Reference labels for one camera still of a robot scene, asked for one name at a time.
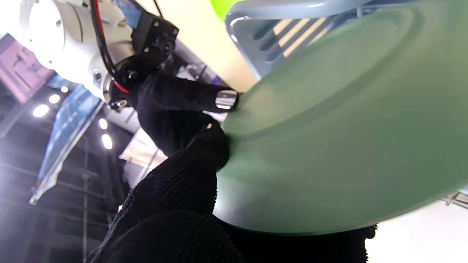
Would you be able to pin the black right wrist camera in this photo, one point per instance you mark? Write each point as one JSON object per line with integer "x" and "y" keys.
{"x": 155, "y": 34}

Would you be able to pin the metal backdrop frame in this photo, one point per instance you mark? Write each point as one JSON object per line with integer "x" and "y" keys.
{"x": 457, "y": 199}

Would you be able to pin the pale green plate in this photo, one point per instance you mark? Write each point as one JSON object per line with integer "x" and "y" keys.
{"x": 347, "y": 146}

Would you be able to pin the lime green bowl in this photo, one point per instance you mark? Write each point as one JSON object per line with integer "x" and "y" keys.
{"x": 223, "y": 7}

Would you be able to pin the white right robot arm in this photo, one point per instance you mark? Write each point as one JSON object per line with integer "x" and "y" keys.
{"x": 62, "y": 36}

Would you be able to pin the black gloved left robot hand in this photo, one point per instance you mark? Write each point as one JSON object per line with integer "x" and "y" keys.
{"x": 164, "y": 219}

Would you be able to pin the blue plastic dish rack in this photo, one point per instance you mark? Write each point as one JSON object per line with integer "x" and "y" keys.
{"x": 263, "y": 44}

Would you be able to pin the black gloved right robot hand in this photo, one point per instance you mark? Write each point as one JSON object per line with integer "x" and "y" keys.
{"x": 164, "y": 109}

